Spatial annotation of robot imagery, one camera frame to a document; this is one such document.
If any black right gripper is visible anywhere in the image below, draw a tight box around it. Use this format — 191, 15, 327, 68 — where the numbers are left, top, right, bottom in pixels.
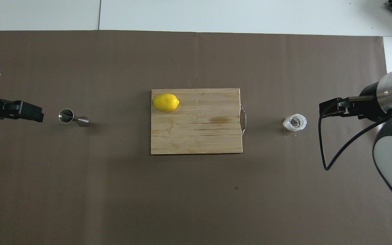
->
320, 81, 392, 122

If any steel double jigger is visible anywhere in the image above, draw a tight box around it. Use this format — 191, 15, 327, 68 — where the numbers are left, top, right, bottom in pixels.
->
59, 109, 90, 127

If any small clear glass cup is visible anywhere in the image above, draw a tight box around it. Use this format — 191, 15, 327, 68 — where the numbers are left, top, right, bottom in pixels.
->
283, 114, 307, 132

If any brown paper mat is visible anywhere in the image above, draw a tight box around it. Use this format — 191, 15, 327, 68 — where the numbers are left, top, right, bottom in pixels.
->
0, 30, 392, 245

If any wooden cutting board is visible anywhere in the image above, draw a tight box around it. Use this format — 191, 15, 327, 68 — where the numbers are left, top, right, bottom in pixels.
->
151, 88, 247, 155

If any yellow lemon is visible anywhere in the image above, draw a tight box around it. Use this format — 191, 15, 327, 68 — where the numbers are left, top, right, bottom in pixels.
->
152, 94, 180, 112

